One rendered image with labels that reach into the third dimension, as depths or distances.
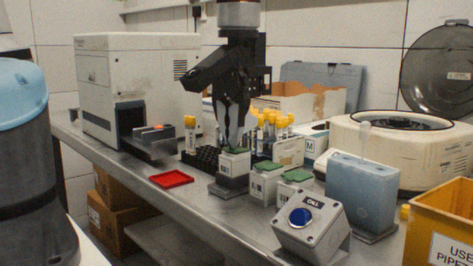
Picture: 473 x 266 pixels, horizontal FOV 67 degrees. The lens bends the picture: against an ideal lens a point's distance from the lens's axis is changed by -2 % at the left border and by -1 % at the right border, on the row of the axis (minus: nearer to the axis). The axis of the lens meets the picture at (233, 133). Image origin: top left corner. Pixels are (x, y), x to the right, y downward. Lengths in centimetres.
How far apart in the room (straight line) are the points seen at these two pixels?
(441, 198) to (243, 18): 39
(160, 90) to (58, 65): 132
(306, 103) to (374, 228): 47
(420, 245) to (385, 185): 10
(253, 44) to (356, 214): 33
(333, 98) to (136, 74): 53
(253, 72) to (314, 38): 63
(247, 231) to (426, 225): 24
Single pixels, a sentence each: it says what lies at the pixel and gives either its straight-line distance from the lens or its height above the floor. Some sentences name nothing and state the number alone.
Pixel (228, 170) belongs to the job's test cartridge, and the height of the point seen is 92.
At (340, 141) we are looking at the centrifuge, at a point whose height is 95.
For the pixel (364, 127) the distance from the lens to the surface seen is 55.
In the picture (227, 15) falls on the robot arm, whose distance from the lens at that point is 62.
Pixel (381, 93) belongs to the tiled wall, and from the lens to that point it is 112.
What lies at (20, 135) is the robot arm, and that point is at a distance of 39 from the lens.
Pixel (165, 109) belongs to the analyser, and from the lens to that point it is 101.
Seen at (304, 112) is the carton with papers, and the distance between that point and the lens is 95.
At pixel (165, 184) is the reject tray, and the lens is 71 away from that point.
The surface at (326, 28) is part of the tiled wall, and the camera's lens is 121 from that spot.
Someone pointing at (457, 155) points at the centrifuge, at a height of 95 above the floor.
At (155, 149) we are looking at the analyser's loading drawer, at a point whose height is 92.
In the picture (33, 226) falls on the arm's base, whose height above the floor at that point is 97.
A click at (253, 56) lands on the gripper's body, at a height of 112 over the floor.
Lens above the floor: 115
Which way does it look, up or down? 14 degrees down
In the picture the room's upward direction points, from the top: straight up
